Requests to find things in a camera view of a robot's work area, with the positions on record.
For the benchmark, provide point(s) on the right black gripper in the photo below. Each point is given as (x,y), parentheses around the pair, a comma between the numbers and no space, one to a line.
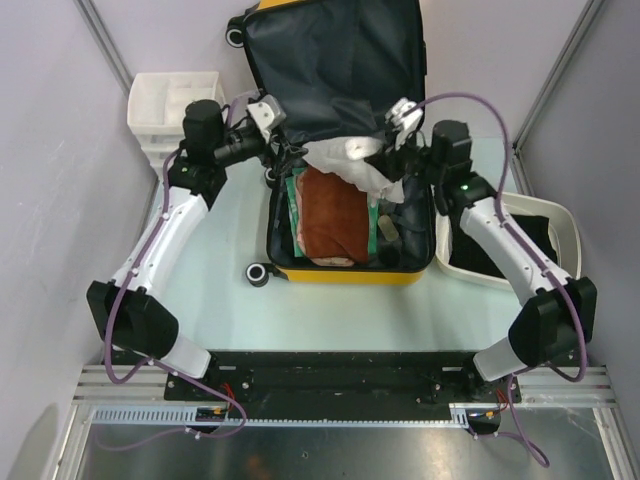
(388,161)

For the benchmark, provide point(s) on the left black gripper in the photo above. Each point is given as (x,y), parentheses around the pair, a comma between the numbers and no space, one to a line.
(287,155)

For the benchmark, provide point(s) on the white towel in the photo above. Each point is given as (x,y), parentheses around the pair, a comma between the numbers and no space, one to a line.
(346,157)

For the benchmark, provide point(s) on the rust brown cloth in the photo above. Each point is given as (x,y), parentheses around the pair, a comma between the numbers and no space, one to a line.
(334,216)

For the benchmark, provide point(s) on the yellow Pikachu hard-shell suitcase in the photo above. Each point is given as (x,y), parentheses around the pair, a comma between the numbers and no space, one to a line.
(337,67)

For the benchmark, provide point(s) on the black garment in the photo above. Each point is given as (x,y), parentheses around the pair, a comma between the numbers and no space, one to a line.
(466,254)

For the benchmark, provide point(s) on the pink patterned cloth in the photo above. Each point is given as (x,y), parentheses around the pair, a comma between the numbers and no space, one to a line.
(335,261)

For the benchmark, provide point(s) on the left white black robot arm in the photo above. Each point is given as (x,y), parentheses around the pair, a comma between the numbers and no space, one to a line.
(126,309)

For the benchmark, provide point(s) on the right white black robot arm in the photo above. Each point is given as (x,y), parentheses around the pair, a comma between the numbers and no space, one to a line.
(557,311)

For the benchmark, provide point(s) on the green folded cloth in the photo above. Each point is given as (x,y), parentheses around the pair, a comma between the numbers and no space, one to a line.
(293,216)

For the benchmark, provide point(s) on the small beige bottle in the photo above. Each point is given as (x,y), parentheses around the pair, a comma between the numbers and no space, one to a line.
(388,229)

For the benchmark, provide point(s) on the black round cap container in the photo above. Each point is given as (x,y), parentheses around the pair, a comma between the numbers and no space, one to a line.
(389,257)

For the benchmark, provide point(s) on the white plastic drawer organizer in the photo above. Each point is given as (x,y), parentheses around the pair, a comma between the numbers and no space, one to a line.
(156,109)

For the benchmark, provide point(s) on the white plastic tray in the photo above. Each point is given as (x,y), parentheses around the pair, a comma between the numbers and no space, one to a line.
(562,231)

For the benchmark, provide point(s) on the light blue table mat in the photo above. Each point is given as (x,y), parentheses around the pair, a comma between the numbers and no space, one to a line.
(216,307)

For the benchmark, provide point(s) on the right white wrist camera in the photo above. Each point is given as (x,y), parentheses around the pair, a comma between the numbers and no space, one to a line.
(404,117)

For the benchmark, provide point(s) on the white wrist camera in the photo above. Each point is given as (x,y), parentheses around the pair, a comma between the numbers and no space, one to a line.
(267,114)
(404,117)

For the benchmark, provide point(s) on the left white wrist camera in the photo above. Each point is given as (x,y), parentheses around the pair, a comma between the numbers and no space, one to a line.
(267,114)

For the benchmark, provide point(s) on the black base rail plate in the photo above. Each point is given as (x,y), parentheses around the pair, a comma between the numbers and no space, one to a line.
(318,385)

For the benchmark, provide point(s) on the grey slotted cable duct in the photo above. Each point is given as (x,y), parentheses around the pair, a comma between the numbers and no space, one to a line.
(196,416)

